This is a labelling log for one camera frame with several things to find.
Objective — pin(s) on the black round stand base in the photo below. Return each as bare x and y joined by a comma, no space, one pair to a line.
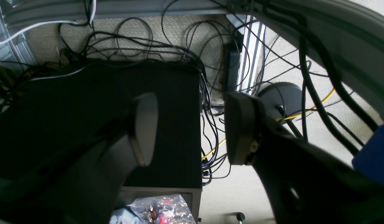
281,100

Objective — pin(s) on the black computer case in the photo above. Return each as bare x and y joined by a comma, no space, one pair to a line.
73,104

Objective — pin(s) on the aluminium frame rail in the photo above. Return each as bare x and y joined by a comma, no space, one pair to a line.
250,53

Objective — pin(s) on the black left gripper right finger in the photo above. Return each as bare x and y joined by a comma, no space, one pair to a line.
304,184

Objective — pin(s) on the blue panel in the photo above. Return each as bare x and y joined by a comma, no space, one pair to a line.
370,160

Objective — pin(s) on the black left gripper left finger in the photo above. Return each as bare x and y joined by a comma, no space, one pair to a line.
81,184

